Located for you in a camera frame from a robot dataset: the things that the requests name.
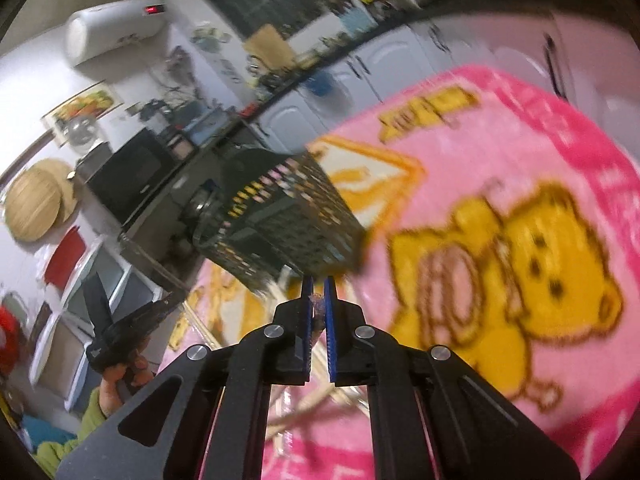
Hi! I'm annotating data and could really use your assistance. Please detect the chopstick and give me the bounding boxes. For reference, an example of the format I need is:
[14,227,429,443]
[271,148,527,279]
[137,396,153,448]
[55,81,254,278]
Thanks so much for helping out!
[266,384,370,441]

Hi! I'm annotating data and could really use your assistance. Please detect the dark green utensil basket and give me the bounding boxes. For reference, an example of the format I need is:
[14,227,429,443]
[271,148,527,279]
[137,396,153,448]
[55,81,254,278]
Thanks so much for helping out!
[192,146,366,292]

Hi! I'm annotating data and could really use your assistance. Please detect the green sleeve forearm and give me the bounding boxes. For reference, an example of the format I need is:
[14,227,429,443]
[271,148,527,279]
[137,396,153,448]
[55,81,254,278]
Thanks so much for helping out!
[31,386,109,478]

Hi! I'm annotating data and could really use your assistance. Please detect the left hand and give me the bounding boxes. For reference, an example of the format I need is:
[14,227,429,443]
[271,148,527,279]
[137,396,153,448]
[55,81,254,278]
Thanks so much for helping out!
[99,337,154,417]

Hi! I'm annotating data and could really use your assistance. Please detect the red plastic basin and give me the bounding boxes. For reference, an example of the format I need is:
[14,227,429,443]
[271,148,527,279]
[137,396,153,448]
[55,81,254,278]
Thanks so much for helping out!
[43,226,87,292]

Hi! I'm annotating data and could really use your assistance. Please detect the black microwave oven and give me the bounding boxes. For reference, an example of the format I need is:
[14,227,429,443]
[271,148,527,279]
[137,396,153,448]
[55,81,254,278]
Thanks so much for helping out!
[86,129,178,224]

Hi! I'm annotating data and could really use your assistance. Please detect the round bamboo board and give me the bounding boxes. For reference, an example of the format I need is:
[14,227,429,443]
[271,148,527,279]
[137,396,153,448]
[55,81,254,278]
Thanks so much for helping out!
[1,158,78,243]

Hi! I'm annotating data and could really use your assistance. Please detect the framed fruit picture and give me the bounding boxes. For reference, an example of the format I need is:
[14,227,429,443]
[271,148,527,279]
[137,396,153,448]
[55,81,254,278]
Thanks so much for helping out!
[41,81,122,146]

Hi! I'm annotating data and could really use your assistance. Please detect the blue hanging bin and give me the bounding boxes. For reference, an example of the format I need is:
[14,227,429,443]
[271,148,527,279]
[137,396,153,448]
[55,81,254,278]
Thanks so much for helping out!
[303,70,334,98]

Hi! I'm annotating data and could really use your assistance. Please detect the wooden cutting board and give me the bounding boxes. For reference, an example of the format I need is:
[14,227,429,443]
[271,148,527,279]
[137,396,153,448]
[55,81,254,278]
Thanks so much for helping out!
[243,24,296,70]

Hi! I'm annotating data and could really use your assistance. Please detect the white water heater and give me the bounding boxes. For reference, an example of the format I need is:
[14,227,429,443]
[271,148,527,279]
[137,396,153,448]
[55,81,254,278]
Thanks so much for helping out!
[64,0,167,66]

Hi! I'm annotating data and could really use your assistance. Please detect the white base cabinets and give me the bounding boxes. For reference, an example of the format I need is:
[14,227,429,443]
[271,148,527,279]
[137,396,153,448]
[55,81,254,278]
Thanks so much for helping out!
[250,14,639,155]

